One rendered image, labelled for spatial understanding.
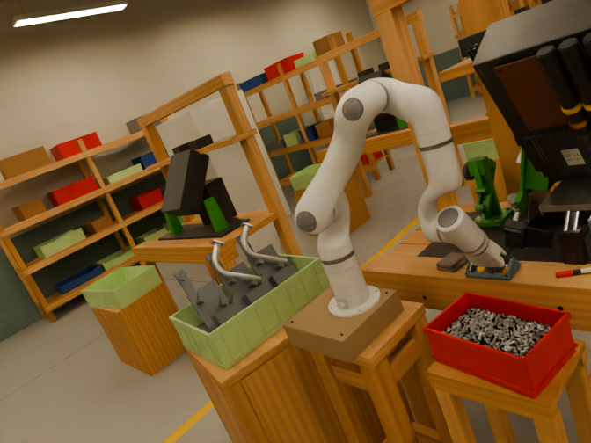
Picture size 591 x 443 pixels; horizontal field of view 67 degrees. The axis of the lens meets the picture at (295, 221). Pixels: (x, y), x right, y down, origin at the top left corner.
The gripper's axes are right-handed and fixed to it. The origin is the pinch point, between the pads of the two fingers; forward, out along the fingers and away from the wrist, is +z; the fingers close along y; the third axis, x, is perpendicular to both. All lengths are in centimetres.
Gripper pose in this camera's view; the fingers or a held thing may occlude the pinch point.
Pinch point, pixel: (498, 266)
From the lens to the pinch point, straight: 154.9
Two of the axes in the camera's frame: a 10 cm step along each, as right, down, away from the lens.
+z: 6.9, 4.8, 5.4
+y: 6.3, -0.3, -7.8
